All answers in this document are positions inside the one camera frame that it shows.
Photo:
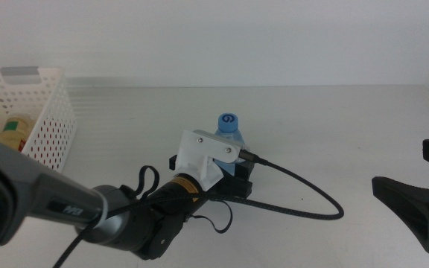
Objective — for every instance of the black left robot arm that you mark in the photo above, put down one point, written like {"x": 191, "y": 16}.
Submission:
{"x": 13, "y": 175}

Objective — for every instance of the yellow tea bottle green label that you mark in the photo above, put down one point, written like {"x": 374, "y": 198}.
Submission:
{"x": 13, "y": 134}

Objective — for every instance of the white perforated plastic basket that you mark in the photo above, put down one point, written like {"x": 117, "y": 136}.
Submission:
{"x": 56, "y": 100}

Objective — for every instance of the clear water bottle blue cap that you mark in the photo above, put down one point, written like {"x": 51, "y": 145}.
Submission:
{"x": 228, "y": 124}

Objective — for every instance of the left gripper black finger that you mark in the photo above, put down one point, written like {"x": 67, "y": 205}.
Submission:
{"x": 245, "y": 172}
{"x": 173, "y": 163}

